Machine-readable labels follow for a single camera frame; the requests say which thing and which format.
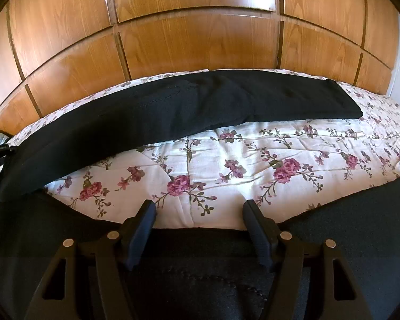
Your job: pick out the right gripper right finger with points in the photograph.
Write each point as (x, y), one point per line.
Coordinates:
(316, 272)

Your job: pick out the wooden headboard wall panel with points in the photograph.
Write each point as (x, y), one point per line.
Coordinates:
(56, 52)

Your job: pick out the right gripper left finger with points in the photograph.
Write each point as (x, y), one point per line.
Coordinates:
(83, 280)

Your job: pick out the black pants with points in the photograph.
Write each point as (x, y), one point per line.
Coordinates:
(206, 272)

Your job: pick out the floral bed quilt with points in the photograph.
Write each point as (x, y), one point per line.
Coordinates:
(200, 143)

